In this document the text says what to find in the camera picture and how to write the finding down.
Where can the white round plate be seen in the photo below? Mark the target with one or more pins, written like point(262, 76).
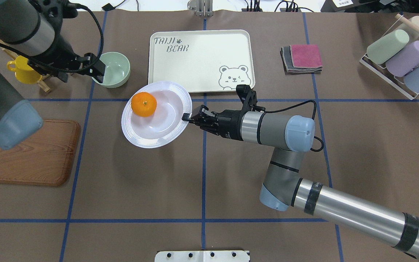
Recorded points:
point(166, 124)

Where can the purple cup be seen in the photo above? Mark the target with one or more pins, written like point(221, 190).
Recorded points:
point(405, 60)

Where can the yellow mug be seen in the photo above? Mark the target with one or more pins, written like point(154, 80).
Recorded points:
point(23, 72)

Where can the green cup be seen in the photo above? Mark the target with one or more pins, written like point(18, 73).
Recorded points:
point(387, 46)

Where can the pink cloth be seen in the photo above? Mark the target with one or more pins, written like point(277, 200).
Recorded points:
point(306, 56)

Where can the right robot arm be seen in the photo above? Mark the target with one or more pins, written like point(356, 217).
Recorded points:
point(371, 151)

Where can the brown wooden cutting board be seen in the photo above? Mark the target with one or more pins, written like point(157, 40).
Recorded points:
point(45, 158)

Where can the aluminium frame post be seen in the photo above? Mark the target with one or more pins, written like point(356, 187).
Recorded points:
point(202, 8)

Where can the green ceramic bowl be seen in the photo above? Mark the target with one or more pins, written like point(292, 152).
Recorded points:
point(117, 70)

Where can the orange fruit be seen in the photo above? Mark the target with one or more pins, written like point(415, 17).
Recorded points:
point(143, 104)

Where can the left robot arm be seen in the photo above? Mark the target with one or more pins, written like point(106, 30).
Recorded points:
point(31, 30)

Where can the cream bear tray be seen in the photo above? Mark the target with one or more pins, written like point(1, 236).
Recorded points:
point(202, 61)

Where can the white wire cup rack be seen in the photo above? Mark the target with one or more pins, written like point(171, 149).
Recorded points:
point(380, 70)

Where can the wooden peg drying rack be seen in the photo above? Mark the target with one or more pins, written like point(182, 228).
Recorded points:
point(41, 83)

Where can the grey cloth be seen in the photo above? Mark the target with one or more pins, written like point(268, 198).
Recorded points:
point(286, 57)

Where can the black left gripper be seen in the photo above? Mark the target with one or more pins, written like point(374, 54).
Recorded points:
point(62, 54)

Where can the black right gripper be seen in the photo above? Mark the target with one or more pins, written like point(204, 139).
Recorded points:
point(230, 124)

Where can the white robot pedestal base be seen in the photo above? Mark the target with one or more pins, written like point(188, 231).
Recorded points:
point(203, 256)

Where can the small black device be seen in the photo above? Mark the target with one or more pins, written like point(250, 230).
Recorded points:
point(108, 7)

